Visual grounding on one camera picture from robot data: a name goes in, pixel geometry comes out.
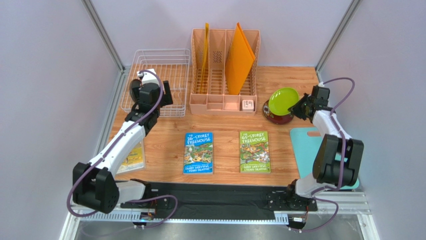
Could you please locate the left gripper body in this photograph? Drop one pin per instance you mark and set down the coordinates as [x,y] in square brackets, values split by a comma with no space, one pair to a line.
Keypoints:
[157,111]

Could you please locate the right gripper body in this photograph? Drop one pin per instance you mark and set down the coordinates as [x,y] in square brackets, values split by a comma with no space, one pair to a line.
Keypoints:
[302,107]

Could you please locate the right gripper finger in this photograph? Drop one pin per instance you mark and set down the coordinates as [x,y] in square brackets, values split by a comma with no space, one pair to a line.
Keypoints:
[297,111]
[302,102]

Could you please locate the lime green plate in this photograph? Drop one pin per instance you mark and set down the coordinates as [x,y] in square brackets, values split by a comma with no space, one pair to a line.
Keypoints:
[282,100]

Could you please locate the red floral plate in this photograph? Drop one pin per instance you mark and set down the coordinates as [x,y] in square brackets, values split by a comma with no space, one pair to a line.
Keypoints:
[275,119]

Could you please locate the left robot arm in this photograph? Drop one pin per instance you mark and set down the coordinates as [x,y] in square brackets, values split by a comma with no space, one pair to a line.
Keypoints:
[93,183]

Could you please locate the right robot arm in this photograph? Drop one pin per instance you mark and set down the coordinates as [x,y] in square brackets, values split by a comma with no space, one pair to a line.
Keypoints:
[325,122]

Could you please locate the black plate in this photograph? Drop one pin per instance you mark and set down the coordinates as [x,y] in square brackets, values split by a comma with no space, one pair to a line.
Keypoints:
[134,89]

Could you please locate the teal cutting board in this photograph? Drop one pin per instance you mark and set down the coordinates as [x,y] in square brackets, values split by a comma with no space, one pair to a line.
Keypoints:
[306,149]

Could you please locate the pink plastic file organizer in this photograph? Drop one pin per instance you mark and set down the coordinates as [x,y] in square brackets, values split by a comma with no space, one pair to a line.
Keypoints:
[215,99]

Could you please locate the white power adapter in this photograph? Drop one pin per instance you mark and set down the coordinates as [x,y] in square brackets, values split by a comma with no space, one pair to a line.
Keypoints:
[248,105]

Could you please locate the thin orange folder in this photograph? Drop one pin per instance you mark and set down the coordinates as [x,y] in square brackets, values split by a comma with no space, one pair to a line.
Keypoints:
[205,55]

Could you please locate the green treehouse book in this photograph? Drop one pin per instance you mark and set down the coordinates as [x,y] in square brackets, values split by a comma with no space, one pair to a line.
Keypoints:
[254,152]

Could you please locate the blue treehouse book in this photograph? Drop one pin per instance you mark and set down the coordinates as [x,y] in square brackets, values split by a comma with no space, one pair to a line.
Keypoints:
[198,157]

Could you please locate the yellow book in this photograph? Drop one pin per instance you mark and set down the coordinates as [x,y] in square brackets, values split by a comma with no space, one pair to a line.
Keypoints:
[135,160]

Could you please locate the large orange folder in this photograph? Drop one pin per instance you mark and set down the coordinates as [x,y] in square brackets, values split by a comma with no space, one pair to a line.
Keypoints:
[239,61]

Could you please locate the black base mat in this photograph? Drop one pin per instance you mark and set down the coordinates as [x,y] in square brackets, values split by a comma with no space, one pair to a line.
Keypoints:
[194,201]

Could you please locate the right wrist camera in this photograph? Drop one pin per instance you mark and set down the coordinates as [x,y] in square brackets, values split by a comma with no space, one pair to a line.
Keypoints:
[321,91]

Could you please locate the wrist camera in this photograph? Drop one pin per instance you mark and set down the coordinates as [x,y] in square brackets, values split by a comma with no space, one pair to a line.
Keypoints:
[321,91]
[147,77]

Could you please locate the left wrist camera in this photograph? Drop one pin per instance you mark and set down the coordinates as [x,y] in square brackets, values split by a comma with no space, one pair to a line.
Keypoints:
[147,77]

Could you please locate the white wire dish rack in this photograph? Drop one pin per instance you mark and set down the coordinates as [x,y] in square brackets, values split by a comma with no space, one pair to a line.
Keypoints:
[172,65]

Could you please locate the aluminium frame rail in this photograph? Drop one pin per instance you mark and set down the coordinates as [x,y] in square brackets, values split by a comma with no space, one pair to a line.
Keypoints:
[342,203]

